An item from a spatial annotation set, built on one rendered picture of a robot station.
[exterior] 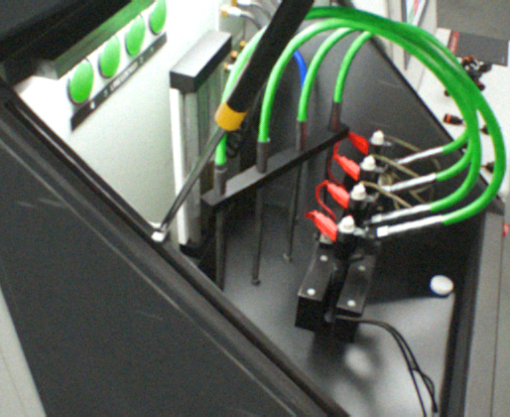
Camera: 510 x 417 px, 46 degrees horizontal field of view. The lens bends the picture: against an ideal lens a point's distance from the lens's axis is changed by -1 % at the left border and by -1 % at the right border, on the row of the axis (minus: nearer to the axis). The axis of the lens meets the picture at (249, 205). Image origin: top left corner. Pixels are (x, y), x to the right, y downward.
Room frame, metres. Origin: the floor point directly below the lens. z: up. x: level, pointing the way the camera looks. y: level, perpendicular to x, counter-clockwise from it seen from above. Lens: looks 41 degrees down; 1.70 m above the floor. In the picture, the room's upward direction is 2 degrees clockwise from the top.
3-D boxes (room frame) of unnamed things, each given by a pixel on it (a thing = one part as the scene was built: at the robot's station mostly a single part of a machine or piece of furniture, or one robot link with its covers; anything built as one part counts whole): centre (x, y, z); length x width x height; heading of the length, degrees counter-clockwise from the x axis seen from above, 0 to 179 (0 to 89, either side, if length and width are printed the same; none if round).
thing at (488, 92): (1.28, -0.50, 0.97); 0.70 x 0.22 x 0.03; 162
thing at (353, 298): (0.78, -0.18, 0.91); 0.34 x 0.10 x 0.15; 162
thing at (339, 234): (0.66, -0.15, 0.99); 0.05 x 0.03 x 0.21; 72
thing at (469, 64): (1.31, -0.51, 1.01); 0.23 x 0.11 x 0.06; 162
